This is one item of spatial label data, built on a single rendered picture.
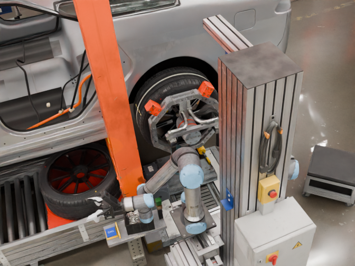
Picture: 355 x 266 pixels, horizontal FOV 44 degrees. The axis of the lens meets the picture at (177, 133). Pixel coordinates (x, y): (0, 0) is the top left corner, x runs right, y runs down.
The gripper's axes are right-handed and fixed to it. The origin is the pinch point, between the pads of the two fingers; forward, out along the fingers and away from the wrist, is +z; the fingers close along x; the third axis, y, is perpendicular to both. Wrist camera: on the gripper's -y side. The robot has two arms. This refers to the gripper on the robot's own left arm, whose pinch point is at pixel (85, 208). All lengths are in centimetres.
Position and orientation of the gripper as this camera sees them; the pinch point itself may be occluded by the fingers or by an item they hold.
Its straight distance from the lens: 235.9
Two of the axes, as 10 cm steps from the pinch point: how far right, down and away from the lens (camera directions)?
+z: -9.9, 1.6, -0.4
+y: 1.1, 8.0, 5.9
